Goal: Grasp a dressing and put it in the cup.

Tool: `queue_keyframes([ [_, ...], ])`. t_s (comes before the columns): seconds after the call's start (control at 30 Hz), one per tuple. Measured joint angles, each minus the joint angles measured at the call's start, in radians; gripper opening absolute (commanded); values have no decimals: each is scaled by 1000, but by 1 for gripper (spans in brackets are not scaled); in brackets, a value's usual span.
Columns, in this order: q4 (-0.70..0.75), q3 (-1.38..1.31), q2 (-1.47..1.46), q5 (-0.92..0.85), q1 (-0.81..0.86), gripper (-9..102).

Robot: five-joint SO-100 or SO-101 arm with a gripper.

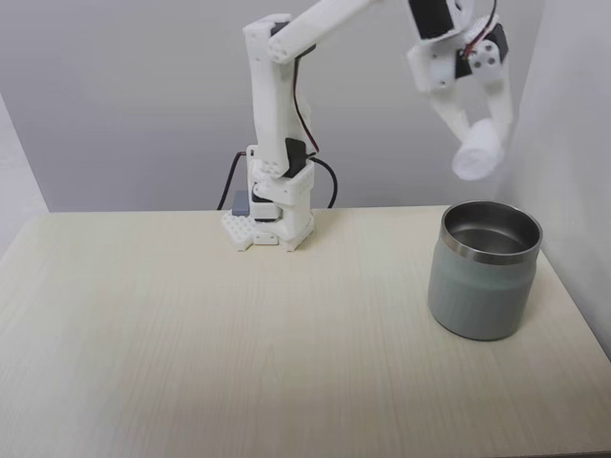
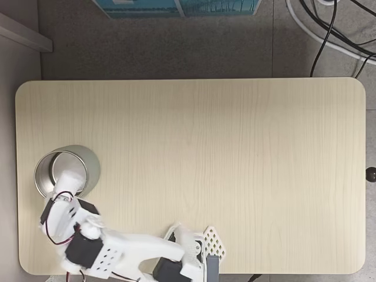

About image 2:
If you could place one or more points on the white gauze dressing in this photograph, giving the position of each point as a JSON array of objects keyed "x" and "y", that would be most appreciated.
[{"x": 72, "y": 179}]

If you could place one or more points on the grey steel cup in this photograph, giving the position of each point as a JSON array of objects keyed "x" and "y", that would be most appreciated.
[{"x": 91, "y": 164}]

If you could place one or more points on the white shelf board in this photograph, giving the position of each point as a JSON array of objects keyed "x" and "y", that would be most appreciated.
[{"x": 26, "y": 33}]

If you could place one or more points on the grey table clamp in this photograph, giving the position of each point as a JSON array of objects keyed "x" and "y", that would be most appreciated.
[{"x": 212, "y": 268}]

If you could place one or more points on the blue printed box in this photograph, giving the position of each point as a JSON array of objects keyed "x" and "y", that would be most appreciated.
[
  {"x": 138, "y": 7},
  {"x": 220, "y": 6}
]

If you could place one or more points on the black round knob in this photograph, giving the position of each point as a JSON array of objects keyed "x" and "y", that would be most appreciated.
[{"x": 371, "y": 174}]

